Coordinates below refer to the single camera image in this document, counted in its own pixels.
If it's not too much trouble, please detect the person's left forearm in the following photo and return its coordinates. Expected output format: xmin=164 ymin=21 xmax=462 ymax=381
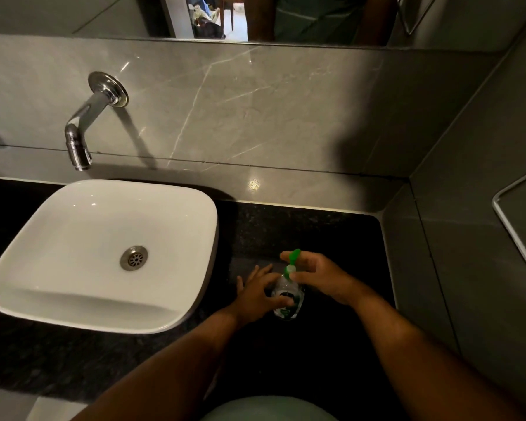
xmin=70 ymin=304 xmax=243 ymax=421

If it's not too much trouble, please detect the white ceramic sink basin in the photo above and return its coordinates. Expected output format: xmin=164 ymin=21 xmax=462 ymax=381
xmin=0 ymin=179 xmax=220 ymax=335

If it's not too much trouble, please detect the chrome sink drain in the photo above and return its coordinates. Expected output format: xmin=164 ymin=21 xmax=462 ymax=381
xmin=120 ymin=246 xmax=149 ymax=272

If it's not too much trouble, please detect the person's left hand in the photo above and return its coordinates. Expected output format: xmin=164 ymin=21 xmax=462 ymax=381
xmin=230 ymin=264 xmax=295 ymax=327

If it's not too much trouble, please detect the metal framed wall panel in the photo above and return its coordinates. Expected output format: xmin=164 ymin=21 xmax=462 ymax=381
xmin=492 ymin=164 xmax=526 ymax=292

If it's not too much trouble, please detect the person's right hand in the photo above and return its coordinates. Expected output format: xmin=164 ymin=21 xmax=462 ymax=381
xmin=280 ymin=251 xmax=361 ymax=306

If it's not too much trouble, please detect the person's right forearm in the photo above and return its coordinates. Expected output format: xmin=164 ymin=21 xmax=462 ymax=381
xmin=348 ymin=286 xmax=526 ymax=421

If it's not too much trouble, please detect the chrome wall faucet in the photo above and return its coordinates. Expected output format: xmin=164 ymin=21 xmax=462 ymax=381
xmin=64 ymin=71 xmax=129 ymax=172

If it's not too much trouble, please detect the wall mirror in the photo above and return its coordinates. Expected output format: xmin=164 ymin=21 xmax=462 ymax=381
xmin=0 ymin=0 xmax=526 ymax=53

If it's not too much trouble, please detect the person's green shirt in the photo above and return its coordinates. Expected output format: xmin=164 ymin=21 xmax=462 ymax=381
xmin=200 ymin=396 xmax=338 ymax=421

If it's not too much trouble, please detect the clear green pump soap bottle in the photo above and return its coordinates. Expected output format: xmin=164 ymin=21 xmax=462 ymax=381
xmin=272 ymin=249 xmax=306 ymax=321

